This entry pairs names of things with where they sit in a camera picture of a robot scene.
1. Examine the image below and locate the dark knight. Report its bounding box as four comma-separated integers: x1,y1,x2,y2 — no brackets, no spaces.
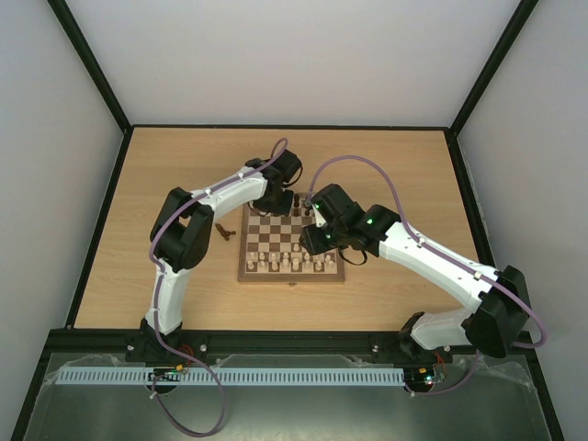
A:
215,223,231,241

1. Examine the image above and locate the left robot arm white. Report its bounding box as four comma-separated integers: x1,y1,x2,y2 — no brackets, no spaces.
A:
142,150,302,341

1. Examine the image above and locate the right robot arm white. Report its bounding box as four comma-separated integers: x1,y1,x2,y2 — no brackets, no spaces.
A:
300,184,529,360

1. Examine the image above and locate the wooden chess board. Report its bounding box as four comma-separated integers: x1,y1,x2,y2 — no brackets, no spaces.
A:
237,193,345,284

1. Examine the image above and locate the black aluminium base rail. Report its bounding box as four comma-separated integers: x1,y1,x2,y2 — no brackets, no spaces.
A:
45,329,534,364

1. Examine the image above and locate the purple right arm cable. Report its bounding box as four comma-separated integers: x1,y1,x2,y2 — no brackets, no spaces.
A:
310,155,550,397

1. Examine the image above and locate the black frame post left rear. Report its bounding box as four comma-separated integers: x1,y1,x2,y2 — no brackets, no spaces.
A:
45,0,132,134

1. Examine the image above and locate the black frame post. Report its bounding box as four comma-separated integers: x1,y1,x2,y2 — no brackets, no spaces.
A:
447,0,541,134
45,0,132,134

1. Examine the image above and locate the black frame post right rear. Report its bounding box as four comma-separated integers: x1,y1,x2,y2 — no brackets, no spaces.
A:
447,0,541,134

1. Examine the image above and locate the light blue cable duct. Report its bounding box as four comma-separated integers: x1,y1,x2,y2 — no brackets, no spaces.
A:
55,367,405,387

